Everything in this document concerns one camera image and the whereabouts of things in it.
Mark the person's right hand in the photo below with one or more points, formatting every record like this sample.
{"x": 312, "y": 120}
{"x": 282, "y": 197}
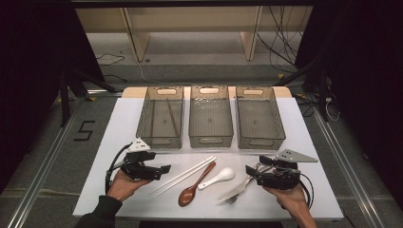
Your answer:
{"x": 293, "y": 201}

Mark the short aluminium floor rail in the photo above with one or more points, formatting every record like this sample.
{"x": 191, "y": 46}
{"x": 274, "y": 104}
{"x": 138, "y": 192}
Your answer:
{"x": 104, "y": 93}

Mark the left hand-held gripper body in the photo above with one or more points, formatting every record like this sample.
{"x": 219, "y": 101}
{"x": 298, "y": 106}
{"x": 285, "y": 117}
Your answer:
{"x": 139, "y": 171}

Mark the brown wooden spoon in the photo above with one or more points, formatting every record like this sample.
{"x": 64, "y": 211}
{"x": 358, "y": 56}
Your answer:
{"x": 187, "y": 196}

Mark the black metal stand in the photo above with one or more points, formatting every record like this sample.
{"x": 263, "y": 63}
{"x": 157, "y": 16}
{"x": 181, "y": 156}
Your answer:
{"x": 322, "y": 95}

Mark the wooden table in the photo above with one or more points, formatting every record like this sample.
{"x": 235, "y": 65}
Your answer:
{"x": 136, "y": 91}

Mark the white table cover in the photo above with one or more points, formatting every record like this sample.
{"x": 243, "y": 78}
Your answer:
{"x": 301, "y": 142}

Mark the silver fork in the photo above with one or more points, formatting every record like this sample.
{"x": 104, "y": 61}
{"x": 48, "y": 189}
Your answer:
{"x": 231, "y": 200}

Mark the person's left hand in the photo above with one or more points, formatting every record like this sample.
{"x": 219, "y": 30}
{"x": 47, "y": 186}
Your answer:
{"x": 122, "y": 186}

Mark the white ceramic spoon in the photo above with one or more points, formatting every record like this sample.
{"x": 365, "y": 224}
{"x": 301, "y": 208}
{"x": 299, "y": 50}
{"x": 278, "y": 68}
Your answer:
{"x": 226, "y": 174}

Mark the white chopstick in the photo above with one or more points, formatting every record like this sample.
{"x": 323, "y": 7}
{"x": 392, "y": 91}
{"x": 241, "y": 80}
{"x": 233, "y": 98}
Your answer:
{"x": 183, "y": 178}
{"x": 180, "y": 175}

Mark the light wooden desk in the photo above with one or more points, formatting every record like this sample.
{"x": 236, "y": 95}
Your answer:
{"x": 136, "y": 38}

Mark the grey translucent plastic bin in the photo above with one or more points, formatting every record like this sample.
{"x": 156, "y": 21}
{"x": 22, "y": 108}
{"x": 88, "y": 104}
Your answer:
{"x": 259, "y": 123}
{"x": 210, "y": 122}
{"x": 160, "y": 123}

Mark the black tripod stand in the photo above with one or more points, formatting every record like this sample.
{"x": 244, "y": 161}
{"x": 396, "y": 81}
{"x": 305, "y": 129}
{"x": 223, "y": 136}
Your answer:
{"x": 65, "y": 101}

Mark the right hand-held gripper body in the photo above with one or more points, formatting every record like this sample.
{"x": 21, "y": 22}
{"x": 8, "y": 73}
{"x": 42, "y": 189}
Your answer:
{"x": 282, "y": 180}

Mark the black curtain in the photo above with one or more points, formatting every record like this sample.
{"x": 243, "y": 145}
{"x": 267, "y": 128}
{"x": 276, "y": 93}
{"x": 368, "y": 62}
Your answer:
{"x": 364, "y": 79}
{"x": 31, "y": 79}

